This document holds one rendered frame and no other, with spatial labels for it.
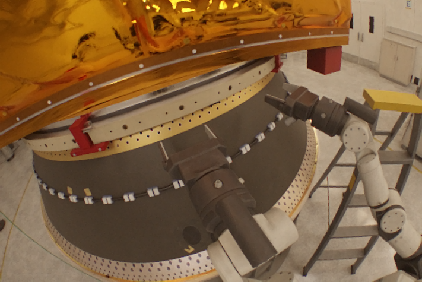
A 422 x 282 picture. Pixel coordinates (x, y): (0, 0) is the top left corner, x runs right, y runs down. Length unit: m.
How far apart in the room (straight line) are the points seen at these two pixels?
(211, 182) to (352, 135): 0.33
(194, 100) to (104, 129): 0.25
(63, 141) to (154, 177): 0.30
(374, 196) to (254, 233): 0.40
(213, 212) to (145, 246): 0.47
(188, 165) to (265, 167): 0.43
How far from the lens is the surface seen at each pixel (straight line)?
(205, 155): 0.34
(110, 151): 0.59
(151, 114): 0.48
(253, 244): 0.22
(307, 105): 0.49
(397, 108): 1.12
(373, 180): 0.54
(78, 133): 0.54
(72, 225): 0.89
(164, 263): 0.75
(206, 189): 0.28
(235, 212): 0.23
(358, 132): 0.46
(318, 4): 0.77
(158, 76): 0.55
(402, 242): 0.67
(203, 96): 0.51
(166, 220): 0.63
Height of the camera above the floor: 1.90
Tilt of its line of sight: 32 degrees down
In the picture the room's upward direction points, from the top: 11 degrees counter-clockwise
